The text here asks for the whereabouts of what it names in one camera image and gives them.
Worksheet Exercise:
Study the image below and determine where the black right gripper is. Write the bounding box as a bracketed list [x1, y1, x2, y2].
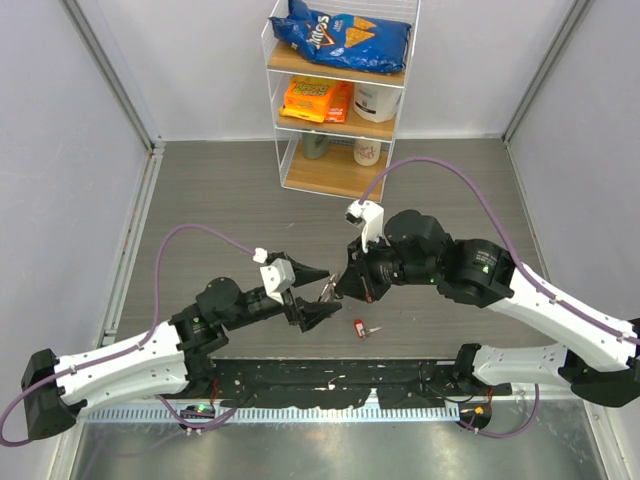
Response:
[336, 231, 439, 303]

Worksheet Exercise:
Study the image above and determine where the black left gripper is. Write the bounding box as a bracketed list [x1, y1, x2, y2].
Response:
[223, 253, 342, 331]

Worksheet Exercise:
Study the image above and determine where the large metal keyring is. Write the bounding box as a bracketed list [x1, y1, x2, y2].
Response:
[317, 272, 342, 303]

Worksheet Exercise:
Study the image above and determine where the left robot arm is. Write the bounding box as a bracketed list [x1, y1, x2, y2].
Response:
[21, 253, 341, 441]

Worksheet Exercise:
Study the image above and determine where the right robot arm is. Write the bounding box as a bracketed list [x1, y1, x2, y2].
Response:
[334, 202, 639, 408]

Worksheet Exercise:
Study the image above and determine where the silver key on red tag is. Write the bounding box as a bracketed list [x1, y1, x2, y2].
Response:
[361, 327, 380, 338]

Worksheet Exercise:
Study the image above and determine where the white paper cup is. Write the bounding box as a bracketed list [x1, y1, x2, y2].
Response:
[353, 139, 382, 167]

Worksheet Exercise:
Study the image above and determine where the white pouch bag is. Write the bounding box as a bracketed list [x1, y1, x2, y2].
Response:
[353, 83, 403, 123]

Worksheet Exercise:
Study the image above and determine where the orange snack box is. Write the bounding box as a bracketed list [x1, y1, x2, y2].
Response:
[279, 75, 353, 124]

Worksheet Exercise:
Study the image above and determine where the blue Doritos chip bag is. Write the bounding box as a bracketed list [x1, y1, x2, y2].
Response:
[270, 1, 411, 74]

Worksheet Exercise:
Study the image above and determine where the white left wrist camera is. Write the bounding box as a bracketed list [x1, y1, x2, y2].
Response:
[253, 248, 295, 305]

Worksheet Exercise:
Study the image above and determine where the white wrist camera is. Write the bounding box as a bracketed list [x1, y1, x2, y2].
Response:
[345, 200, 384, 253]
[253, 248, 295, 305]

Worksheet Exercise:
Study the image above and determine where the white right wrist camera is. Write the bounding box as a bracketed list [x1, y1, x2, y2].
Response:
[345, 200, 384, 253]

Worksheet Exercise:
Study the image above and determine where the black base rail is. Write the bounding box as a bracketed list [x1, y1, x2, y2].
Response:
[205, 359, 512, 410]

